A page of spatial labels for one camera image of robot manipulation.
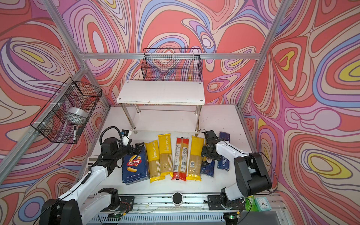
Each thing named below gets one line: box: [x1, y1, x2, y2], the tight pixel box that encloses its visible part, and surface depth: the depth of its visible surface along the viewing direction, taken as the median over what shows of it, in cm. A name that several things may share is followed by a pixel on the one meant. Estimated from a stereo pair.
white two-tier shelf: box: [116, 80, 206, 134], surface depth 86 cm
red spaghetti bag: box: [172, 137, 189, 181], surface depth 88 cm
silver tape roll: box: [67, 106, 89, 118], surface depth 75 cm
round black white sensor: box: [171, 191, 184, 208], surface depth 72 cm
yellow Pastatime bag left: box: [144, 139, 165, 184], surface depth 88 cm
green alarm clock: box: [255, 196, 272, 212], surface depth 73 cm
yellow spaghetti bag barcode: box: [185, 135, 204, 181], surface depth 88 cm
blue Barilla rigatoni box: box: [122, 146, 150, 186], surface depth 80 cm
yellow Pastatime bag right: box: [157, 133, 174, 178], surface depth 91 cm
